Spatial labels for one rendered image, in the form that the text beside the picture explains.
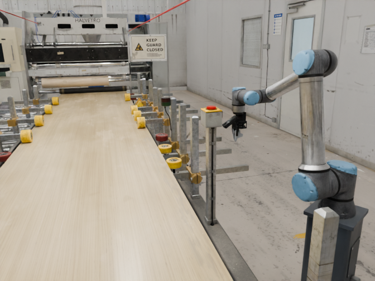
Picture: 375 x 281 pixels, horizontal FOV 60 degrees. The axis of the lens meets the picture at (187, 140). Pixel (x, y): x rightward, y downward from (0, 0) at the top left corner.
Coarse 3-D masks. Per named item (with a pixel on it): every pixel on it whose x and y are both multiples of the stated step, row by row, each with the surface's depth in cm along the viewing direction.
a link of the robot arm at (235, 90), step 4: (236, 88) 215; (240, 88) 214; (244, 88) 216; (232, 92) 219; (236, 92) 215; (232, 96) 219; (236, 96) 215; (232, 100) 220; (236, 100) 217; (232, 104) 221; (236, 104) 218; (240, 104) 217; (244, 104) 220
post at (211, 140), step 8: (208, 128) 133; (216, 128) 134; (208, 136) 134; (216, 136) 134; (208, 144) 135; (216, 144) 136; (208, 152) 136; (216, 152) 137; (208, 160) 137; (208, 168) 138; (208, 176) 139; (208, 184) 140; (208, 192) 141; (208, 200) 142; (208, 208) 143; (208, 216) 144; (208, 224) 145
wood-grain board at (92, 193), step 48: (96, 96) 383; (48, 144) 198; (96, 144) 197; (144, 144) 195; (0, 192) 134; (48, 192) 133; (96, 192) 132; (144, 192) 132; (0, 240) 101; (48, 240) 100; (96, 240) 100; (144, 240) 99; (192, 240) 99
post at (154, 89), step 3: (153, 87) 275; (153, 90) 274; (156, 90) 275; (153, 93) 275; (156, 93) 276; (153, 96) 276; (156, 96) 276; (153, 99) 276; (156, 99) 277; (153, 102) 277; (156, 102) 278; (153, 105) 278; (156, 105) 278; (156, 117) 281; (156, 123) 283; (156, 126) 283; (156, 129) 284; (156, 132) 285
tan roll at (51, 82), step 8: (48, 80) 396; (56, 80) 399; (64, 80) 401; (72, 80) 403; (80, 80) 405; (88, 80) 407; (96, 80) 409; (104, 80) 412; (112, 80) 419; (120, 80) 421; (128, 80) 424
